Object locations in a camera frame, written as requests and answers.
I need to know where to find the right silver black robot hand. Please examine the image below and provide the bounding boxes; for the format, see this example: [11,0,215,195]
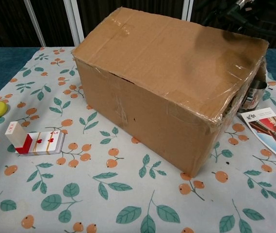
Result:
[222,0,276,41]

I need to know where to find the brown cardboard shipping box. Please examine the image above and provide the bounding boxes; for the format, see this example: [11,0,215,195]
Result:
[71,6,269,177]

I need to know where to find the stainless steel measuring cup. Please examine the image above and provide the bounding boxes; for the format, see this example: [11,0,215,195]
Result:
[239,81,268,113]

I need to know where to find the red building postcard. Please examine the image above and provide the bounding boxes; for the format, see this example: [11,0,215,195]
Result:
[240,107,276,159]

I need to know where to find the floral orange fruit tablecloth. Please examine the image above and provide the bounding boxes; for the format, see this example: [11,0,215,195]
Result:
[0,46,276,233]

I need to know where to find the playing card deck with bands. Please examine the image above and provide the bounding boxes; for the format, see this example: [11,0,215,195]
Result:
[18,131,65,155]

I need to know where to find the white and red block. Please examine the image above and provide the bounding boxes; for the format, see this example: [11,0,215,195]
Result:
[5,121,33,155]

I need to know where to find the slanted white frame post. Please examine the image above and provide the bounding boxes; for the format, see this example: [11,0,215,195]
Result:
[23,0,47,47]

